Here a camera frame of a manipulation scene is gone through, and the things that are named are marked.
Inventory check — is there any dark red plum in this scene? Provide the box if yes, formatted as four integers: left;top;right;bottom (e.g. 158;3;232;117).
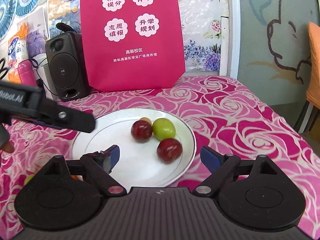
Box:
131;120;153;142
157;138;183;164

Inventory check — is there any large green apple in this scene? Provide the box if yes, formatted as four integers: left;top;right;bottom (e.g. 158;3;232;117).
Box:
152;118;176;141

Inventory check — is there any small yellow-green fruit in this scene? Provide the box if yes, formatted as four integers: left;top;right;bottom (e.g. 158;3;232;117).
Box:
140;117;152;126

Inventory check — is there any person's left hand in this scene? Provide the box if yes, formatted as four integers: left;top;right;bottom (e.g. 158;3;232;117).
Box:
0;123;15;155

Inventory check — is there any pink thermos bottle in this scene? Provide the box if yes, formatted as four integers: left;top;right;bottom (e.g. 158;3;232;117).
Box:
17;59;37;87

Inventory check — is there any white round plate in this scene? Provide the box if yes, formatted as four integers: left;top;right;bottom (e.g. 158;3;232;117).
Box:
71;108;197;190

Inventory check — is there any white box behind bottle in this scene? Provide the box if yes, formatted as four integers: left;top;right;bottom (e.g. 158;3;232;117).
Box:
33;53;58;100

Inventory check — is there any orange white snack bag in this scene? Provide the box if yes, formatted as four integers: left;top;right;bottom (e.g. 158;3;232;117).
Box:
8;22;29;84

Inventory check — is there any pink rose tablecloth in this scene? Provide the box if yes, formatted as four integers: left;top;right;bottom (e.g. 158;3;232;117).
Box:
1;76;319;239

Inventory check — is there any black speaker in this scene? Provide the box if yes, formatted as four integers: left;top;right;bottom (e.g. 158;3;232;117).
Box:
46;22;91;102

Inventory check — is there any small green apple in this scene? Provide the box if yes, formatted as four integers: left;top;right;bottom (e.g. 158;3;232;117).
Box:
24;174;35;185

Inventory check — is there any magenta fabric tote bag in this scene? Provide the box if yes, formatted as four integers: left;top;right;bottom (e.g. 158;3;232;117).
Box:
80;0;185;92

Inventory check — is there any orange chair cover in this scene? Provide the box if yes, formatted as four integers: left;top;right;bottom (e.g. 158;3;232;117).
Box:
306;22;320;109

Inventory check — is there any black cable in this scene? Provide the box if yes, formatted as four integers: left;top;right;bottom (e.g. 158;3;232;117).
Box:
0;57;54;97

